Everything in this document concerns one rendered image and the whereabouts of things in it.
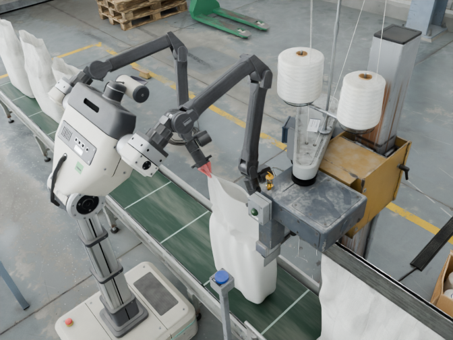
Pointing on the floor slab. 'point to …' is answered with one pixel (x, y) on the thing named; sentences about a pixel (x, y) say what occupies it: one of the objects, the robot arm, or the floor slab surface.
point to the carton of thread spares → (443, 301)
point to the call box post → (226, 316)
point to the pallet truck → (205, 8)
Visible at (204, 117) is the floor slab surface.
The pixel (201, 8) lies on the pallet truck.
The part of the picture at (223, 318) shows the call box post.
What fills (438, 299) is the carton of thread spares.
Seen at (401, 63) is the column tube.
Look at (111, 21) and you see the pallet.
